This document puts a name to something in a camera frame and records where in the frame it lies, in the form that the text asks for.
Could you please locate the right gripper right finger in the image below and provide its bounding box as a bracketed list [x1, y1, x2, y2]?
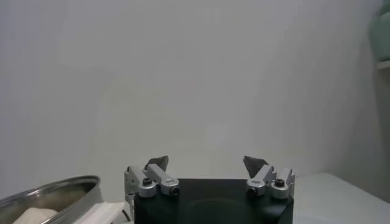
[243, 155, 296, 200]

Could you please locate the pale green appliance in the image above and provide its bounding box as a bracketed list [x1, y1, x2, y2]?
[369, 0, 390, 63]

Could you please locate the stainless steel steamer pot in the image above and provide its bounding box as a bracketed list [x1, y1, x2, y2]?
[0, 175, 132, 224]

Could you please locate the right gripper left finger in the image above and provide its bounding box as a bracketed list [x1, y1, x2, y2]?
[123, 155, 180, 198]

